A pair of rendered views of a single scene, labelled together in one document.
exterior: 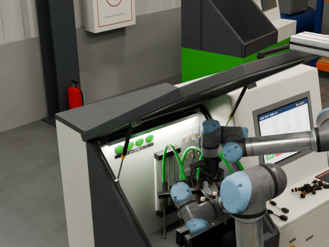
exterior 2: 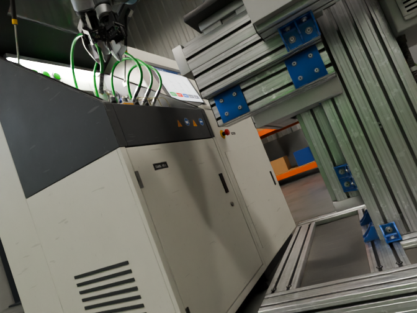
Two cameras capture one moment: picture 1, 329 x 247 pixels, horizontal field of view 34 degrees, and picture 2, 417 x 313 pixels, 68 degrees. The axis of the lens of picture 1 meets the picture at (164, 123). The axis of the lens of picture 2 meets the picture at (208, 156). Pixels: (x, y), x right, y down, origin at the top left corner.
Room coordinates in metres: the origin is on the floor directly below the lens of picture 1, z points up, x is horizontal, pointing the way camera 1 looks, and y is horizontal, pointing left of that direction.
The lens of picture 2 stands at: (0.74, 0.16, 0.57)
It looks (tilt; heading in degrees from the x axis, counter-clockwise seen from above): 5 degrees up; 337
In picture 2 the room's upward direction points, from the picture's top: 21 degrees counter-clockwise
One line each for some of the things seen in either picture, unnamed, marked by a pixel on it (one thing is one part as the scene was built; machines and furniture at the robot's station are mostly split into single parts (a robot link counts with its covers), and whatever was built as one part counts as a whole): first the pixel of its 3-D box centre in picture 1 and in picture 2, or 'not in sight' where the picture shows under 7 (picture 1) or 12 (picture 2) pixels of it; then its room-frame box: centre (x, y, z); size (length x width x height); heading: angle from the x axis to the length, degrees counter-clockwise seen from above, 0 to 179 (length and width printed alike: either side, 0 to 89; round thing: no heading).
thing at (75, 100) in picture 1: (76, 102); not in sight; (5.79, 1.01, 0.29); 0.17 x 0.15 x 0.54; 133
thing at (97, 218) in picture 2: not in sight; (161, 244); (2.20, -0.09, 0.39); 0.70 x 0.58 x 0.79; 129
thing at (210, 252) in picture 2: not in sight; (206, 217); (1.98, -0.27, 0.44); 0.65 x 0.02 x 0.68; 129
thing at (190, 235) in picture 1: (208, 234); not in sight; (2.25, -0.21, 0.91); 0.34 x 0.10 x 0.15; 129
